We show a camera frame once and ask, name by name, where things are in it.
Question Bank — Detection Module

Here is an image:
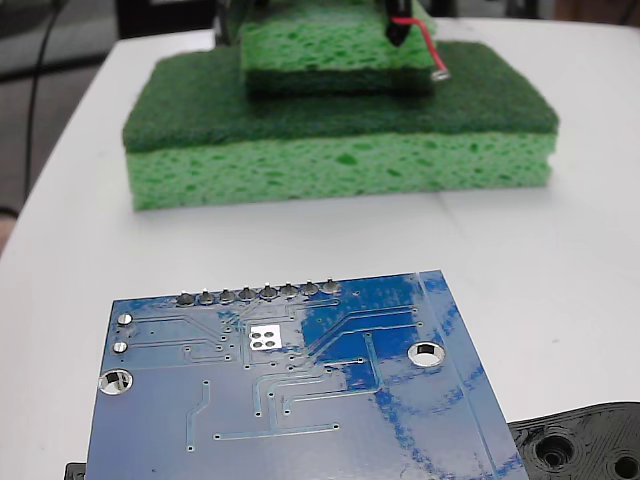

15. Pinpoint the red wire with loop end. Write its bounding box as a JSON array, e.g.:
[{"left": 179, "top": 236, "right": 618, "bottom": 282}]
[{"left": 391, "top": 17, "right": 451, "bottom": 83}]

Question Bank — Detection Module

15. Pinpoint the blue printed circuit board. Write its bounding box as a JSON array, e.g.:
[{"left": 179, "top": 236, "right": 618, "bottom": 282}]
[{"left": 84, "top": 269, "right": 531, "bottom": 480}]

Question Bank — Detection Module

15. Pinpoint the small green sponge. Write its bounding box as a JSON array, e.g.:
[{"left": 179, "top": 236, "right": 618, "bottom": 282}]
[{"left": 238, "top": 0, "right": 439, "bottom": 99}]

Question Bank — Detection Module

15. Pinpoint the large green sponge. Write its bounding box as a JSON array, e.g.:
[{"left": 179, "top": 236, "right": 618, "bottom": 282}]
[{"left": 122, "top": 40, "right": 560, "bottom": 213}]

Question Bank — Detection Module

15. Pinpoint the thin black cable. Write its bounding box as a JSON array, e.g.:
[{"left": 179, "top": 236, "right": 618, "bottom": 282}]
[{"left": 20, "top": 0, "right": 66, "bottom": 214}]

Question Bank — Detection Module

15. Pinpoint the black plastic fixture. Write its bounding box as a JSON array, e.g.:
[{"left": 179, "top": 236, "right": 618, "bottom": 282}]
[{"left": 63, "top": 399, "right": 640, "bottom": 480}]

